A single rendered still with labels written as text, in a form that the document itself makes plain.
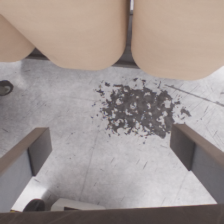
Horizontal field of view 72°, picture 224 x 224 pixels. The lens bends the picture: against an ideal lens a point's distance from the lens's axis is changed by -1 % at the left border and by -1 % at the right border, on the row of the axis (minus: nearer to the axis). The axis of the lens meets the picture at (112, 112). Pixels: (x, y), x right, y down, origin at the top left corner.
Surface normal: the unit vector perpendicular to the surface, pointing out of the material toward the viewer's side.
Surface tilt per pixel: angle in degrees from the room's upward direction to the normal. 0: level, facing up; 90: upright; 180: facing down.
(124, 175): 0
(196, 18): 90
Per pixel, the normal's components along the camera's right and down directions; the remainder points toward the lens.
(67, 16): 0.01, 0.99
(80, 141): -0.09, -0.12
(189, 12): -0.28, 0.96
